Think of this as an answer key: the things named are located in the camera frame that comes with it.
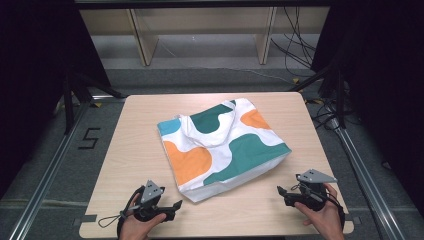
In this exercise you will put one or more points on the yellow tape piece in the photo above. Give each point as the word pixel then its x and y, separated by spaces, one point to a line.
pixel 316 101
pixel 296 80
pixel 97 104

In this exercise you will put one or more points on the person's right hand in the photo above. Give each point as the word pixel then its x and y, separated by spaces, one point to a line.
pixel 325 220

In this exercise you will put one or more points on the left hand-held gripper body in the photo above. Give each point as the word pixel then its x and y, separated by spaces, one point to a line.
pixel 151 195

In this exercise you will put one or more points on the black curtain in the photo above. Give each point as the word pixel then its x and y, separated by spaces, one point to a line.
pixel 383 83
pixel 33 66

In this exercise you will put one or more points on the aluminium floor rail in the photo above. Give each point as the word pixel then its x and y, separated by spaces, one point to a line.
pixel 50 173
pixel 366 180

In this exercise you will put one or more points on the black metal stand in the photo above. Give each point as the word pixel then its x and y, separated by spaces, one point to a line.
pixel 71 100
pixel 338 96

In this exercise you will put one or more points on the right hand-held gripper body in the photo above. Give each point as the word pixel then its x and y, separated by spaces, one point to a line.
pixel 310 191

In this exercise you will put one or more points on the white tote bag colourful patches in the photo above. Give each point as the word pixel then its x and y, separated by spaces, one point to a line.
pixel 200 160

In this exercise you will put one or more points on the person's left hand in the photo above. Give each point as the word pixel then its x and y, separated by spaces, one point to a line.
pixel 140 228

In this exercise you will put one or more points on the black tape strip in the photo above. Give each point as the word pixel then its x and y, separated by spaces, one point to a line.
pixel 353 220

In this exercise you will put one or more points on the light wooden shelf unit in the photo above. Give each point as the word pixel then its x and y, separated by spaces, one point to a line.
pixel 146 40

